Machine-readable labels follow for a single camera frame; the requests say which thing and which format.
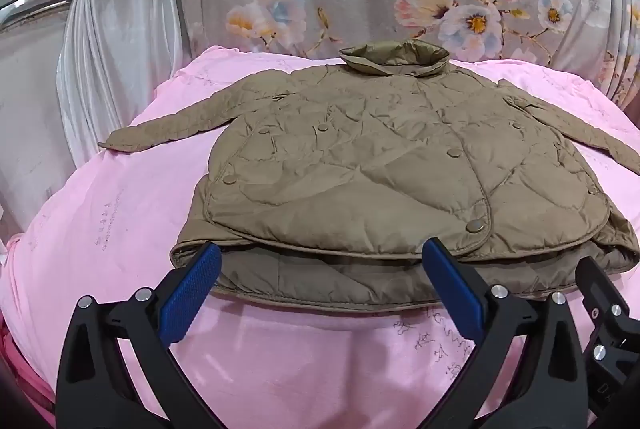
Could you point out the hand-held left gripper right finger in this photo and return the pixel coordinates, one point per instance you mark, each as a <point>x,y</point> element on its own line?
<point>454,294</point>

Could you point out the chrome rail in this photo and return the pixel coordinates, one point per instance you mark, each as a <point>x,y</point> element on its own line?
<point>35,10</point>

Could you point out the olive quilted jacket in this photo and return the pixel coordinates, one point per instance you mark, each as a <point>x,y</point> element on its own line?
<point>380,159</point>

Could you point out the pink printed blanket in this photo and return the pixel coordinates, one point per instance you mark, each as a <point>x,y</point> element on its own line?
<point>90,229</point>

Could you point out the white satin curtain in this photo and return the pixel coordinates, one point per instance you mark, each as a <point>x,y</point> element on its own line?
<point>115,74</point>

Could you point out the dark pink cloth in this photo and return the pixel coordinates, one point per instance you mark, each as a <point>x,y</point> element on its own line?
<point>20,359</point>

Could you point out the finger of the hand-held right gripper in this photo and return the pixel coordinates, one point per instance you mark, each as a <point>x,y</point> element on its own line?
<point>595,284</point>

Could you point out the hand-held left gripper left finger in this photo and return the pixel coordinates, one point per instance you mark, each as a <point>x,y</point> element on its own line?
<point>189,295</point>

